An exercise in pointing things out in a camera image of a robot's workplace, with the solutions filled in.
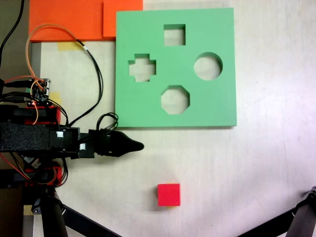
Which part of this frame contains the yellow tape strip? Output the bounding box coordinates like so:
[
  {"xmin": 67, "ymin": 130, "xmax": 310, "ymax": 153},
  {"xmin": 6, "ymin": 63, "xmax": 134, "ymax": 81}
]
[{"xmin": 57, "ymin": 41, "xmax": 80, "ymax": 51}]

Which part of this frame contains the black tripod with clamp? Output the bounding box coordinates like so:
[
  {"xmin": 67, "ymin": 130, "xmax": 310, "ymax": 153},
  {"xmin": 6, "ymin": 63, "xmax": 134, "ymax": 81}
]
[{"xmin": 31, "ymin": 187, "xmax": 122, "ymax": 237}]

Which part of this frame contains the black tripod leg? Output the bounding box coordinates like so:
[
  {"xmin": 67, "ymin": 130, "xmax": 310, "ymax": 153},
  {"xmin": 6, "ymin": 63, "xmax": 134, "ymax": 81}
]
[{"xmin": 237, "ymin": 186, "xmax": 316, "ymax": 237}]

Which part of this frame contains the green shape sorter board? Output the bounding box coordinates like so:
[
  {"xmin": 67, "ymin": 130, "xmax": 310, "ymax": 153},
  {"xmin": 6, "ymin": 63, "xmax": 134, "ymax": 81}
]
[{"xmin": 114, "ymin": 7, "xmax": 237, "ymax": 129}]

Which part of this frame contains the thin black wire pair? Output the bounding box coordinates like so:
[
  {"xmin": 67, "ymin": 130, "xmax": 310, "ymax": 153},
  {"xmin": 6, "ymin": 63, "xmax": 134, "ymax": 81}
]
[{"xmin": 66, "ymin": 39, "xmax": 104, "ymax": 127}]

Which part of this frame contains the red printed base mount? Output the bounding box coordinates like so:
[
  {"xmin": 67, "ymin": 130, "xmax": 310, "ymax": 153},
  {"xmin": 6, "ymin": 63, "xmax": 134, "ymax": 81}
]
[
  {"xmin": 24, "ymin": 106, "xmax": 62, "ymax": 124},
  {"xmin": 24, "ymin": 164, "xmax": 62, "ymax": 187}
]

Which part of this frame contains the small yellow tape piece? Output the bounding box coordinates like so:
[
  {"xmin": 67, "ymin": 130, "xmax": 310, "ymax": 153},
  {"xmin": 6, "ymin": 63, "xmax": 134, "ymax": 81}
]
[{"xmin": 50, "ymin": 92, "xmax": 62, "ymax": 106}]

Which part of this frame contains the thin orange wire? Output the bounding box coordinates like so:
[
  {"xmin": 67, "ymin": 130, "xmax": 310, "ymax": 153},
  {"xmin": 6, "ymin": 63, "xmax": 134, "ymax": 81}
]
[{"xmin": 25, "ymin": 23, "xmax": 80, "ymax": 125}]

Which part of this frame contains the red square block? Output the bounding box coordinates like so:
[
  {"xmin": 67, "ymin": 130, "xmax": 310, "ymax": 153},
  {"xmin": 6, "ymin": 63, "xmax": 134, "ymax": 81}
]
[{"xmin": 157, "ymin": 183, "xmax": 182, "ymax": 207}]

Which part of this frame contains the thick black cable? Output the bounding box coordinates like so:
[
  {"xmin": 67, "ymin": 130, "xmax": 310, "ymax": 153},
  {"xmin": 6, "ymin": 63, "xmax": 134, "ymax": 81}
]
[{"xmin": 0, "ymin": 0, "xmax": 25, "ymax": 69}]

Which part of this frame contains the circuit board with green terminal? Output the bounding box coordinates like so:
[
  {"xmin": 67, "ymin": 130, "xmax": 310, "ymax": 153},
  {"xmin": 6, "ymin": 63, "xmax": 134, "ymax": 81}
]
[{"xmin": 24, "ymin": 78, "xmax": 52, "ymax": 107}]

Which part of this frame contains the orange block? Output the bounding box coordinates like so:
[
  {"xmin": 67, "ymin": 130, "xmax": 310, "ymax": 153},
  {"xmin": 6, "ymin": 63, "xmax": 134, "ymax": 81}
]
[{"xmin": 29, "ymin": 0, "xmax": 144, "ymax": 42}]

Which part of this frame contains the black gripper wire loop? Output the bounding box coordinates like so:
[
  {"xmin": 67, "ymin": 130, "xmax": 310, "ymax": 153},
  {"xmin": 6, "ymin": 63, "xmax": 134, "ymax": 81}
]
[{"xmin": 96, "ymin": 112, "xmax": 119, "ymax": 136}]

